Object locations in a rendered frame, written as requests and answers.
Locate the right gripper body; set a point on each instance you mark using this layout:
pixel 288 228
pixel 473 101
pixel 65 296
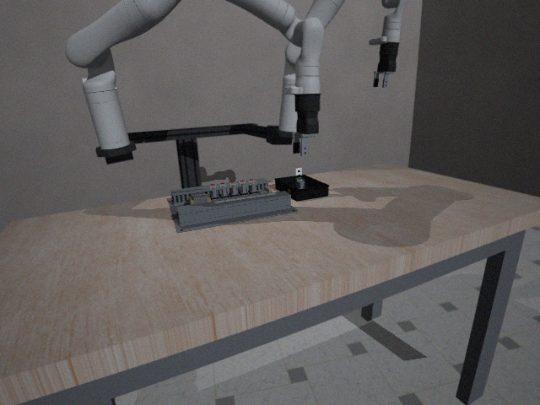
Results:
pixel 307 102

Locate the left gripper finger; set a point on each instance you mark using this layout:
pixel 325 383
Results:
pixel 385 80
pixel 376 79

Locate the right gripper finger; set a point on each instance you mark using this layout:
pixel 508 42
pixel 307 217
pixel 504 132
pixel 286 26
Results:
pixel 296 142
pixel 304 144

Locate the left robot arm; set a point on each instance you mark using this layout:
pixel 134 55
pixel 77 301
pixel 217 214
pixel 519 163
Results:
pixel 324 10

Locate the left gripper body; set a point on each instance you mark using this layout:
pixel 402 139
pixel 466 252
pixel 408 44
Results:
pixel 388 50

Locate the grey relay with red button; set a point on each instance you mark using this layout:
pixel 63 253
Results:
pixel 243 187
pixel 252 186
pixel 233 189
pixel 223 190
pixel 213 191

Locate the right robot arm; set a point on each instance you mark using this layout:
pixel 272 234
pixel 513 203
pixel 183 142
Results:
pixel 131 18

